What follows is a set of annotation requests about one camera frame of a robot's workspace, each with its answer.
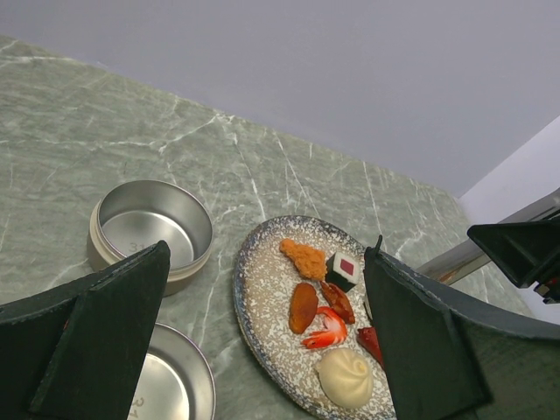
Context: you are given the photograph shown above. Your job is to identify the steel lunch tin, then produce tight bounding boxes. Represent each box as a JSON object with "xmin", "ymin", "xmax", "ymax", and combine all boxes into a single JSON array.
[
  {"xmin": 87, "ymin": 179, "xmax": 214, "ymax": 296},
  {"xmin": 128, "ymin": 323, "xmax": 216, "ymax": 420}
]

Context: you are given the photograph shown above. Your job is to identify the fried breaded nugget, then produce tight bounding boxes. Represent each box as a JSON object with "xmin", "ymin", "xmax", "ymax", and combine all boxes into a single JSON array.
[{"xmin": 279, "ymin": 238, "xmax": 327, "ymax": 281}]

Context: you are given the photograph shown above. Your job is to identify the speckled ceramic plate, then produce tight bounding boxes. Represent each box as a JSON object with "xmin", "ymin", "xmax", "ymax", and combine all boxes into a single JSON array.
[{"xmin": 233, "ymin": 215, "xmax": 396, "ymax": 419}]

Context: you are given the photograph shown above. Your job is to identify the red shrimp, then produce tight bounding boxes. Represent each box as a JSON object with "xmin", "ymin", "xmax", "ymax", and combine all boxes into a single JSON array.
[{"xmin": 301, "ymin": 306, "xmax": 348, "ymax": 350}]

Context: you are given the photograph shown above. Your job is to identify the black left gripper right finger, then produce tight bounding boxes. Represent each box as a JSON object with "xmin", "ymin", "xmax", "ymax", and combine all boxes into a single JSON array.
[{"xmin": 364, "ymin": 247, "xmax": 559, "ymax": 419}]

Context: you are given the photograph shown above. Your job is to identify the metal serving tongs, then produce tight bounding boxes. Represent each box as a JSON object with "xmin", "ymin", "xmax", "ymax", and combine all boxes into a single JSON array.
[{"xmin": 416, "ymin": 240, "xmax": 491, "ymax": 285}]

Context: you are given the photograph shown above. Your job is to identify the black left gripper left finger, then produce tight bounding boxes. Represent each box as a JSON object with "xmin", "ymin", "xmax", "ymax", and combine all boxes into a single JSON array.
[{"xmin": 1, "ymin": 241, "xmax": 171, "ymax": 419}]

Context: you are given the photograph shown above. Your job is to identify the red chicken drumstick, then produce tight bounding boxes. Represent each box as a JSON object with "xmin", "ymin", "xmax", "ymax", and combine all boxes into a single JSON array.
[{"xmin": 357, "ymin": 326, "xmax": 385, "ymax": 368}]

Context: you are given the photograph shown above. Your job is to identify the red sushi roll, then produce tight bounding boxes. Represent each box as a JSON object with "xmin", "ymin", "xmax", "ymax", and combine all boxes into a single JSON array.
[{"xmin": 325, "ymin": 251, "xmax": 362, "ymax": 292}]

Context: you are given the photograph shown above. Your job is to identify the glazed chicken wing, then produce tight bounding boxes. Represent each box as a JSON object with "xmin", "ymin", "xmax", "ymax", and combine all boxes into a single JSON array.
[{"xmin": 319, "ymin": 281, "xmax": 355, "ymax": 325}]

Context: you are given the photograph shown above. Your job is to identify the near steel lunch tin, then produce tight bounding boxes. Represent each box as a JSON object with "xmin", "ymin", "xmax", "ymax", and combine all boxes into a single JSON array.
[{"xmin": 128, "ymin": 323, "xmax": 216, "ymax": 420}]

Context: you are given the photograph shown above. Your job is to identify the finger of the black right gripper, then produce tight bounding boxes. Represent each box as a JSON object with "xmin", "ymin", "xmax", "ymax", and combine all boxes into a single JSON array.
[{"xmin": 467, "ymin": 219, "xmax": 559, "ymax": 289}]

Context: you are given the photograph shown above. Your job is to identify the white steamed bun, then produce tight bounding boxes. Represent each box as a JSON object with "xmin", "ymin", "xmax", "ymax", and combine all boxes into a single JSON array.
[{"xmin": 315, "ymin": 347, "xmax": 374, "ymax": 410}]

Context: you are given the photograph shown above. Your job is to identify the brown fried oval piece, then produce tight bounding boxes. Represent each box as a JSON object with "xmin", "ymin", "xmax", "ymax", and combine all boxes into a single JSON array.
[{"xmin": 289, "ymin": 283, "xmax": 319, "ymax": 334}]

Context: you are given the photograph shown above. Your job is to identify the far steel lunch tin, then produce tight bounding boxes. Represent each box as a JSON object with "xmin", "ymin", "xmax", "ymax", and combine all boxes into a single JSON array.
[{"xmin": 87, "ymin": 179, "xmax": 214, "ymax": 296}]

